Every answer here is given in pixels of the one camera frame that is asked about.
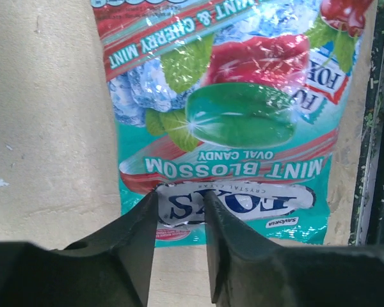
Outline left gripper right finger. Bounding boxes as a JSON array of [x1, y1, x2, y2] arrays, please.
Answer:
[[204, 192, 384, 306]]

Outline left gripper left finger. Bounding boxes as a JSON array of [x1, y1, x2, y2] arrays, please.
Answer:
[[0, 192, 158, 306]]

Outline teal Fox's candy bag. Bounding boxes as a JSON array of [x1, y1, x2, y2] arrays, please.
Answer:
[[91, 1, 372, 247]]

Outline black front frame rail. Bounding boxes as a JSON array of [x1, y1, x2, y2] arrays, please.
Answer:
[[348, 1, 384, 246]]

